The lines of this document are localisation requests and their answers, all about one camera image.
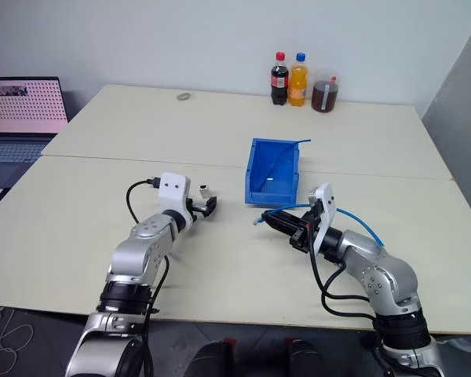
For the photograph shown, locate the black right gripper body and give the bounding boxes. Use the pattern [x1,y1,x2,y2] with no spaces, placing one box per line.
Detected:
[290,198,323,253]

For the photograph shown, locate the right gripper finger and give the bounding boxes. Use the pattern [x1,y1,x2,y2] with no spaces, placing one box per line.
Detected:
[264,220,300,237]
[260,210,301,225]

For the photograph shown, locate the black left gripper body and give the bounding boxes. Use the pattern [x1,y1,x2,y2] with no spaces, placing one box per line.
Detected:
[186,198,206,222]

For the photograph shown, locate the blue plastic bin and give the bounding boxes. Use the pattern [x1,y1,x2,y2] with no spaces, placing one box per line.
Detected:
[243,137,302,208]

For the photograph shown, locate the clear jug brown liquid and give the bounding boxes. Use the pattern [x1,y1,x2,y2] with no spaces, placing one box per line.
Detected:
[310,69,345,114]

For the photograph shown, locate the dark rounded shape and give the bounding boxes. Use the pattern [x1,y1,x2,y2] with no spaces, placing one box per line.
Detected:
[190,339,235,377]
[283,338,327,377]

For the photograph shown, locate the orange soda bottle blue cap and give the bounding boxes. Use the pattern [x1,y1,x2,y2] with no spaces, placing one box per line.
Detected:
[288,52,309,108]

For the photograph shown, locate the cola bottle red cap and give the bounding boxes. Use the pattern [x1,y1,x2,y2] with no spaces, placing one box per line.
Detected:
[269,51,290,107]

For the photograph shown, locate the grey partition panel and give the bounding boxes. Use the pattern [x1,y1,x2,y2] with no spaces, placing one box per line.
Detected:
[422,19,471,236]

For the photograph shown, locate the open laptop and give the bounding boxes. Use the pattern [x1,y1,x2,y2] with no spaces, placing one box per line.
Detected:
[0,76,70,189]

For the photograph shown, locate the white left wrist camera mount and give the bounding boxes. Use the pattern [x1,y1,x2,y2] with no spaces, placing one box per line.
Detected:
[158,171,194,229]

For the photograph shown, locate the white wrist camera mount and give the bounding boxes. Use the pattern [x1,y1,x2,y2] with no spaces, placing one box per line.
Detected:
[158,171,194,229]
[306,182,338,257]

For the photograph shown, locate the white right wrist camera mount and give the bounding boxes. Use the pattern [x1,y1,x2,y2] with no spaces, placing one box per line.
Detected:
[306,182,338,257]

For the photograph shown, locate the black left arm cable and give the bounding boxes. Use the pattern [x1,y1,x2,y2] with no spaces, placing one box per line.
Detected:
[126,177,170,377]

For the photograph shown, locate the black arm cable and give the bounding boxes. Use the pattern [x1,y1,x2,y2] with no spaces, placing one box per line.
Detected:
[126,177,170,377]
[306,231,378,320]

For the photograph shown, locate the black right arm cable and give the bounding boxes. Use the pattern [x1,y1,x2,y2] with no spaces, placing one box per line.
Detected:
[306,231,378,320]

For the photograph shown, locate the white floor cords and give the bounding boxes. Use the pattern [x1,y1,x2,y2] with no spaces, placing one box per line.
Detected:
[0,309,35,371]

